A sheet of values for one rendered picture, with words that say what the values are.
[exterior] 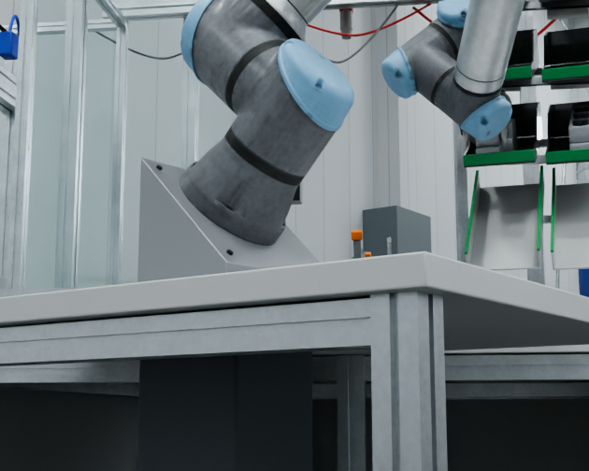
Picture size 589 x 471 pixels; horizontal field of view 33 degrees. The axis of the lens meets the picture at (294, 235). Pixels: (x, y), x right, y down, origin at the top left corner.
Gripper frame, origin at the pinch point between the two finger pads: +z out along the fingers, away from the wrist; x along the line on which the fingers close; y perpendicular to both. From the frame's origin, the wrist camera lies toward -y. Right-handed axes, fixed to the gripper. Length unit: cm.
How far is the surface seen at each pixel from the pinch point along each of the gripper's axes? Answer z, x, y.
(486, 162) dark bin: 0.8, -0.3, 6.0
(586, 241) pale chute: 12.8, 16.5, 16.8
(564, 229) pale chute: 14.3, 12.5, 12.7
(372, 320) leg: -73, 1, 83
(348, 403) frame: 0, -22, 55
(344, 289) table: -75, -1, 81
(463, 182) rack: 10.6, -6.2, 2.7
